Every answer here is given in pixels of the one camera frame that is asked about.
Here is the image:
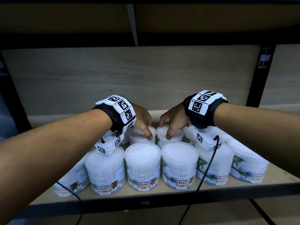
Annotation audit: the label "person's right hand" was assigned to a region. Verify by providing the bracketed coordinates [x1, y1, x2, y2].
[159, 103, 192, 140]

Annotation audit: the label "person's left hand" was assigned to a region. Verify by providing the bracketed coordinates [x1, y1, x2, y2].
[132, 103, 153, 140]

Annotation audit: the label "white jar with blue label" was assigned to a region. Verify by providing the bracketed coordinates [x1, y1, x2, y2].
[128, 126, 157, 145]
[156, 125, 184, 149]

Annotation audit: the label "cotton bud tubs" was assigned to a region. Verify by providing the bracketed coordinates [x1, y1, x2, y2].
[54, 124, 269, 197]

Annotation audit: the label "black frame wooden shelf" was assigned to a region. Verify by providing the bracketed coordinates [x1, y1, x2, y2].
[0, 0, 300, 225]

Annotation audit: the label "person's right forearm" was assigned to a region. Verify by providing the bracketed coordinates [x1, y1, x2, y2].
[213, 103, 300, 178]

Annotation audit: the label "person's left forearm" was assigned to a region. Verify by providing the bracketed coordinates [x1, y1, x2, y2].
[0, 109, 113, 223]

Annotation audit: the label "black wristband with marker tags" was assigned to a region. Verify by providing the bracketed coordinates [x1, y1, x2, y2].
[182, 89, 228, 129]
[93, 95, 137, 133]

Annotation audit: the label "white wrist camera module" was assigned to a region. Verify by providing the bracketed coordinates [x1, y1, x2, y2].
[192, 127, 222, 152]
[95, 132, 125, 155]

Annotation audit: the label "thin black cable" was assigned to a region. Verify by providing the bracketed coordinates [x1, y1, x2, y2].
[56, 181, 84, 225]
[177, 135, 220, 225]

